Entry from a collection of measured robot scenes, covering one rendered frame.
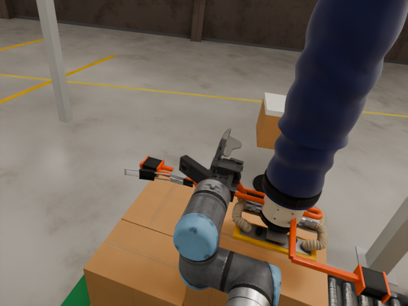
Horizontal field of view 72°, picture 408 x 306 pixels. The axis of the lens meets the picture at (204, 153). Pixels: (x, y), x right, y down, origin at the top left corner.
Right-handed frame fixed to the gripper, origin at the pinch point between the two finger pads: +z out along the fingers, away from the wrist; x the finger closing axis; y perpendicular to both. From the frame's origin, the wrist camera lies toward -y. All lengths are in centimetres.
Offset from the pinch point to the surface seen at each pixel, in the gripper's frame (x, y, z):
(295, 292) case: -63, 41, 4
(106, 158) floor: -158, -153, 158
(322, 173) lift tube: -9.6, 33.8, 15.7
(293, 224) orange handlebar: -32.5, 30.6, 10.6
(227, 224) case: -63, 6, 29
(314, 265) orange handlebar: -33, 38, -5
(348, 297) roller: -103, 82, 40
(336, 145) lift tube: 3.8, 33.1, 12.5
